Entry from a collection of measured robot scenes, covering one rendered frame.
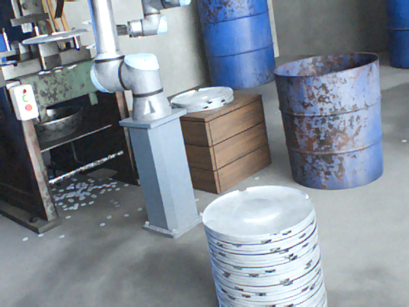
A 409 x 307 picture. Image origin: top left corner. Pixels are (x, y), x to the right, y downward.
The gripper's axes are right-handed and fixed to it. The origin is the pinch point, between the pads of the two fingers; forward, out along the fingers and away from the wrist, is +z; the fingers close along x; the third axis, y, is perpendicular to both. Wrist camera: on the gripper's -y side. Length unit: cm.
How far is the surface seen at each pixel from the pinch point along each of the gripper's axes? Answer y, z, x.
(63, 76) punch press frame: -2.1, 13.2, 16.6
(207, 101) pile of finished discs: 4, -49, 36
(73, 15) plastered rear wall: -169, 27, -6
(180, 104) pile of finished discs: 2, -37, 36
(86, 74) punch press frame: -9.3, 3.9, 18.3
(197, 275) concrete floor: 80, -32, 75
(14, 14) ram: -9.9, 30.8, -12.4
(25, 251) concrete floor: 38, 34, 79
